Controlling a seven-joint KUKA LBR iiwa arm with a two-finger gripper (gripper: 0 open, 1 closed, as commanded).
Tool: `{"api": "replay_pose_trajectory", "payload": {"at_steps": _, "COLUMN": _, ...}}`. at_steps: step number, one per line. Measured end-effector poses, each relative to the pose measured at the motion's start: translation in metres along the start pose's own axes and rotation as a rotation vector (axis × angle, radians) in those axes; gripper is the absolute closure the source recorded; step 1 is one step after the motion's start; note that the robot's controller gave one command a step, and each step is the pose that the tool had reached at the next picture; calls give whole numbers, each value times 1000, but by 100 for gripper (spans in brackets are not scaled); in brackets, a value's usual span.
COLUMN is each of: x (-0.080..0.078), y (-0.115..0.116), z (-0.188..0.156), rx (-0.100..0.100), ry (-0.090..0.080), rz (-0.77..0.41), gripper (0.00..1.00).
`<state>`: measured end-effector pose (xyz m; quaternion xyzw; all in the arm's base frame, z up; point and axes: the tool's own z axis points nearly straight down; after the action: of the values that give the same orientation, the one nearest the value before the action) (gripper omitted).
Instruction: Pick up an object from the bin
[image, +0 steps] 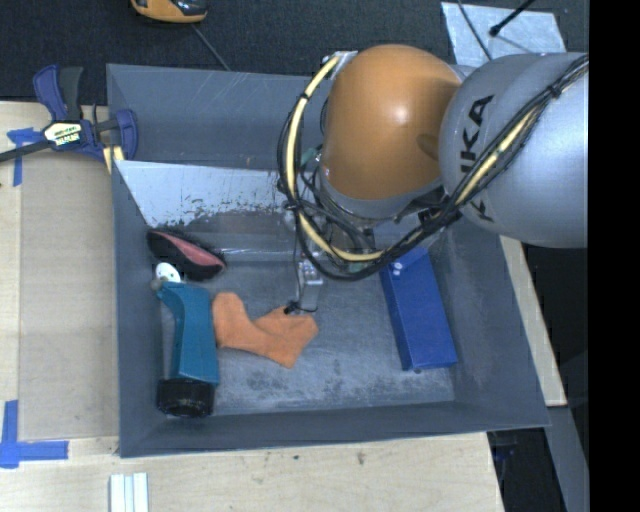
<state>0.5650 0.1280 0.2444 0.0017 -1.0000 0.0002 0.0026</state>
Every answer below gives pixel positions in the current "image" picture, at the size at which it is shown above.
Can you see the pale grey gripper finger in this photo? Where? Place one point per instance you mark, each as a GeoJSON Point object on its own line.
{"type": "Point", "coordinates": [299, 287]}
{"type": "Point", "coordinates": [313, 292]}

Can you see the orange cloth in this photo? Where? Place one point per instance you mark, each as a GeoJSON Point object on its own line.
{"type": "Point", "coordinates": [265, 332]}

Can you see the grey metal bin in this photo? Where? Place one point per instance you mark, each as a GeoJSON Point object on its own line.
{"type": "Point", "coordinates": [350, 370]}

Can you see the blue box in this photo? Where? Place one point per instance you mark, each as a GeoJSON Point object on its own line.
{"type": "Point", "coordinates": [417, 315]}

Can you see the teal spray bottle black cap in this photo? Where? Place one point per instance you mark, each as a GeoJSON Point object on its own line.
{"type": "Point", "coordinates": [192, 330]}

